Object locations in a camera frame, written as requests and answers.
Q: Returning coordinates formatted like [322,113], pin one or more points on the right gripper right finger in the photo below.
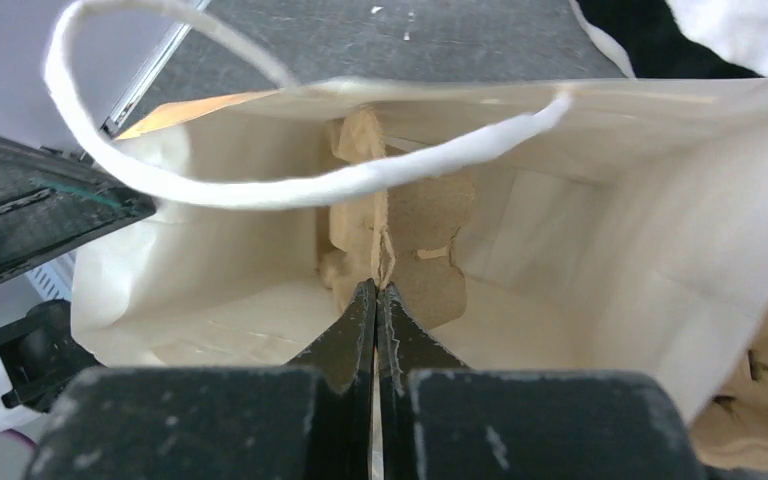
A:
[444,420]

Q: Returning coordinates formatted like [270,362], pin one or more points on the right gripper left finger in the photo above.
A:
[309,418]

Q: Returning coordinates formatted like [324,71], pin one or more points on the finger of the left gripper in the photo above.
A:
[51,205]

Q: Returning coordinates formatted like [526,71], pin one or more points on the brown cardboard cup carrier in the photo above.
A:
[404,236]

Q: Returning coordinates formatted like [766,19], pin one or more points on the remaining cardboard carrier stack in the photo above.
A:
[755,391]

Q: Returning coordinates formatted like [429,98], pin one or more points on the black white striped cloth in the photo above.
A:
[679,39]

